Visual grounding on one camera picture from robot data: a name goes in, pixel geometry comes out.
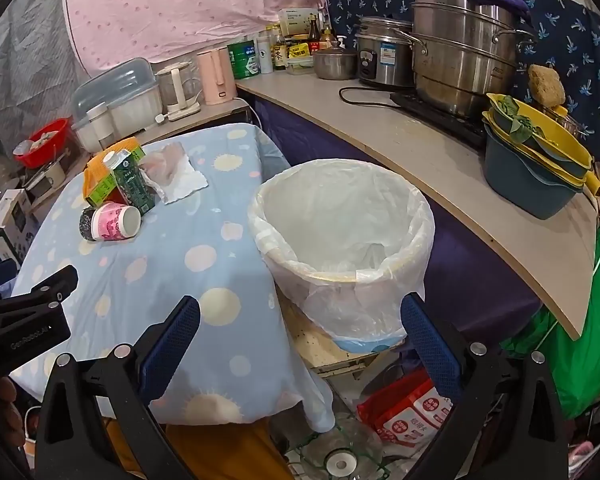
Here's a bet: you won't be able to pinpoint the red plastic basin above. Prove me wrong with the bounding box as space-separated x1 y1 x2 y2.
14 117 74 169

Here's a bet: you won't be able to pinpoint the leafy green vegetables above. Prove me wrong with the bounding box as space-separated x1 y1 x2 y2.
497 97 537 144

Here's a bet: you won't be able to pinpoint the navy floral print cloth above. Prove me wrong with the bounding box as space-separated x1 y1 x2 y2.
325 0 600 162

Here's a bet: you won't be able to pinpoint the clear plastic bottle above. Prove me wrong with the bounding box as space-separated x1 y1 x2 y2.
285 415 392 480

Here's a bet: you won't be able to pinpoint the glass kettle white base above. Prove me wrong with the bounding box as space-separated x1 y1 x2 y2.
155 64 202 122

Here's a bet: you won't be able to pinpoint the blue spotted blanket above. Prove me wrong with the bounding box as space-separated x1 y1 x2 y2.
10 124 338 433

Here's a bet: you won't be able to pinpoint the brown sauce bottle white label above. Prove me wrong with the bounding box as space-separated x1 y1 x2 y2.
272 35 289 71

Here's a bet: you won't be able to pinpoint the low wooden cabinet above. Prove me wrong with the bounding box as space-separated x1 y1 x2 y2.
87 97 254 162

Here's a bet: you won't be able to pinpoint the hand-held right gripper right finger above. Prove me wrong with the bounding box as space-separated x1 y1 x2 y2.
400 292 571 480

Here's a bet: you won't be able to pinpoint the green plastic bag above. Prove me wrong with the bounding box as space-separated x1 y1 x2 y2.
500 225 600 422

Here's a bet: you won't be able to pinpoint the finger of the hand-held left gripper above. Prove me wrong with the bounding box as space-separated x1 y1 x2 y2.
10 265 79 312

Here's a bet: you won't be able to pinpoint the red and white packet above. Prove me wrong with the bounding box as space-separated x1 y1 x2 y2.
356 377 454 449

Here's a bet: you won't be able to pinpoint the mustard yellow cloth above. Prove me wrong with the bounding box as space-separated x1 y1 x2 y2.
165 417 292 480

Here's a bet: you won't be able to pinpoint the white and green box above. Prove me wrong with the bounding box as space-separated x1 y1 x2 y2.
279 7 316 36

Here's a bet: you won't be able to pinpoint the small steel basin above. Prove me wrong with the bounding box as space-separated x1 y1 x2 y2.
542 104 587 139

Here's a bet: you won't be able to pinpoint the purple counter skirt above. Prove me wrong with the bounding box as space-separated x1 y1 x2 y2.
252 95 547 342

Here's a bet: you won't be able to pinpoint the dish rack with clear lid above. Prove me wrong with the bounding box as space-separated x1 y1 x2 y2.
70 57 164 154

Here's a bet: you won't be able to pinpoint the white cylindrical appliance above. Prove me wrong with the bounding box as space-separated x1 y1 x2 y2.
75 101 116 154

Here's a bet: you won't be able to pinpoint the pink electric kettle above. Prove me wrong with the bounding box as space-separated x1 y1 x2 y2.
196 46 239 106

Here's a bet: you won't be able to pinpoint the yellow strainer basket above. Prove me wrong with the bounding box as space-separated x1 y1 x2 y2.
481 110 600 197
485 92 595 173

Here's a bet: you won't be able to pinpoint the pink patterned paper cup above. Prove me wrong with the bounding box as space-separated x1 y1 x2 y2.
91 202 142 242

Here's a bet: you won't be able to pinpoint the small lidded steel pot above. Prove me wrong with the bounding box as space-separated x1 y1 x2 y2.
312 40 359 81

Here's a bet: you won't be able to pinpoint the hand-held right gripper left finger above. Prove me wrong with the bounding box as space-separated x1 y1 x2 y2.
34 296 202 480

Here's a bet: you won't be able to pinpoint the yellow foam net sleeve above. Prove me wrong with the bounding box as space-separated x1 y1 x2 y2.
82 137 146 199

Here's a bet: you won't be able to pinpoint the dark green drink carton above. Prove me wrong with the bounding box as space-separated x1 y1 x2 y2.
102 150 157 214

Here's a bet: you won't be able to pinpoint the white lined trash bin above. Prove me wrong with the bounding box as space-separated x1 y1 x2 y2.
247 159 437 352

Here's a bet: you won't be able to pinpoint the person's left hand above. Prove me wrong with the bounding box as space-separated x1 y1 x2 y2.
0 377 27 448

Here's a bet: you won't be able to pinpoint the round plastic bin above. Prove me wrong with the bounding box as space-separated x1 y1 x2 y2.
252 160 435 356

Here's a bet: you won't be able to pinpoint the black power cable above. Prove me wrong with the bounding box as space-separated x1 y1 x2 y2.
338 86 407 109

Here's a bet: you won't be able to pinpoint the loofah sponge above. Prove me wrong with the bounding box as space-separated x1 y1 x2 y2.
527 64 567 109

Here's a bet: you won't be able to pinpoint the large steel steamer pot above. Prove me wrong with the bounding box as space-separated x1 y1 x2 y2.
395 0 539 119

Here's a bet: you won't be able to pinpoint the steel rice cooker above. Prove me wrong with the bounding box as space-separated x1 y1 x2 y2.
355 16 417 89

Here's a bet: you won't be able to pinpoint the black induction cooktop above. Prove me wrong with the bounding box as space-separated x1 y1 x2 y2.
390 90 489 149

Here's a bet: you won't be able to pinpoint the clear plastic bag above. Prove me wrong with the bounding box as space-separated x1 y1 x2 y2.
140 142 193 195

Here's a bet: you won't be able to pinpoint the pink dotted sheet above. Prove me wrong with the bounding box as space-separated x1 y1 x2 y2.
60 0 332 74

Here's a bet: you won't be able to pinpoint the grey curtain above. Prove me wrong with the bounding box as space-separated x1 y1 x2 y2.
0 7 87 135

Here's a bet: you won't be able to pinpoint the green tin can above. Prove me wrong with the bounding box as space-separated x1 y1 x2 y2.
227 39 261 81

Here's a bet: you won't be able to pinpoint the white cardboard box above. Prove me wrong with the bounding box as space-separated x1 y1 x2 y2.
0 189 39 261

